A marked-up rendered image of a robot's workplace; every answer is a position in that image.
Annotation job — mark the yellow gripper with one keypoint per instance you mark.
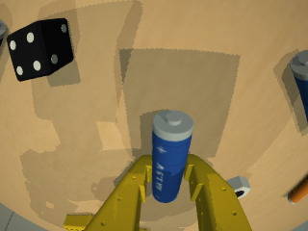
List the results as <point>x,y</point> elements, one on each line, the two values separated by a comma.
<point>217,206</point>

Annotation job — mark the black die with white pips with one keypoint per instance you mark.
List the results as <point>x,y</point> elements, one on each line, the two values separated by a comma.
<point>40,49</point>

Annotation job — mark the orange aa battery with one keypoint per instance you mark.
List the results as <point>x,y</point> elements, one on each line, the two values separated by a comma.
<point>299,191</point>

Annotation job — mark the grey hex nut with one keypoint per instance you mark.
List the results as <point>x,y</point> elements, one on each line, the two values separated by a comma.
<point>240,186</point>

